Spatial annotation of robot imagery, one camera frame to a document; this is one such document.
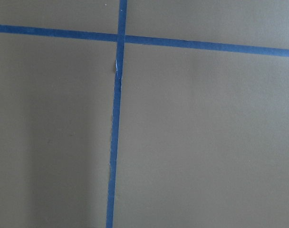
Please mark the brown paper table cover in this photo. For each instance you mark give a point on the brown paper table cover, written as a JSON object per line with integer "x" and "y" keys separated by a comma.
{"x": 144, "y": 113}

